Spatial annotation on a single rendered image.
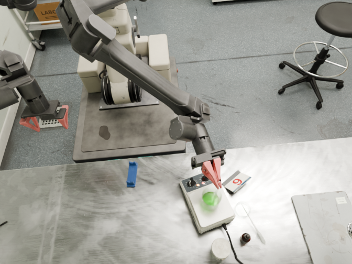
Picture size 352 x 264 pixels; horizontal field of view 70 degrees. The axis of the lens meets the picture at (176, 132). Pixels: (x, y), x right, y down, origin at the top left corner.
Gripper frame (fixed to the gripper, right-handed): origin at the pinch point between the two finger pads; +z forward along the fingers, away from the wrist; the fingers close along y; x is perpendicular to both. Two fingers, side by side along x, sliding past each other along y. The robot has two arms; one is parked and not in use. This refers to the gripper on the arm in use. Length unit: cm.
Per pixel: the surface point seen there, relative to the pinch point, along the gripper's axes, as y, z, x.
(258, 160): 25.1, -13.2, 25.7
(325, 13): 117, -100, 36
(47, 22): -76, -213, 73
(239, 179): 13.6, -7.1, 23.7
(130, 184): -26.4, -17.8, 25.2
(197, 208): -5.5, 0.2, 17.1
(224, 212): 2.4, 4.0, 17.1
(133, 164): -23.6, -25.3, 24.5
